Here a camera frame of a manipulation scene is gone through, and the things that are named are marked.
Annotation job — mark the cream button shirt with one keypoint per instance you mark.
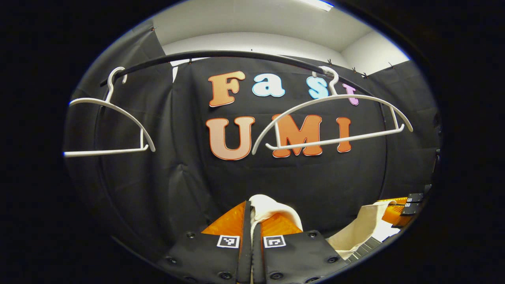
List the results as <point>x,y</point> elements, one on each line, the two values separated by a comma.
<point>272,205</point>

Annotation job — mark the black backdrop cloth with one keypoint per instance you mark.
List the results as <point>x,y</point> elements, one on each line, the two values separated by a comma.
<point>177,177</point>

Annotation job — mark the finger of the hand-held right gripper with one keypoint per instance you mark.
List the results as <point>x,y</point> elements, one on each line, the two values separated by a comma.
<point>412,209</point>
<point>416,197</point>

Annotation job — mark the grey slatted panel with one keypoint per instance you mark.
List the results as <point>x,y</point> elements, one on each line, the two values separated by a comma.
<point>365,248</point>

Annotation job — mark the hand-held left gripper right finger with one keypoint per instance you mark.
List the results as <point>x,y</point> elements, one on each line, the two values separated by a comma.
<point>258,256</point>

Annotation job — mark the ceiling light panel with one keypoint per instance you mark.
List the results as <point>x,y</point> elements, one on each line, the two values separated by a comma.
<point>321,4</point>

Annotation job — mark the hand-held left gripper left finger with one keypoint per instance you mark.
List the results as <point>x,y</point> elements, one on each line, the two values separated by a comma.
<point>244,256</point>

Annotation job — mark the black clothes rack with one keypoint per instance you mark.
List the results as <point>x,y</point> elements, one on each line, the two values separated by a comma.
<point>221,54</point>

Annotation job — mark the white clothes hanger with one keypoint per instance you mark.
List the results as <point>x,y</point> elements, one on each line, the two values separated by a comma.
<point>106,151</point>
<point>335,94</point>

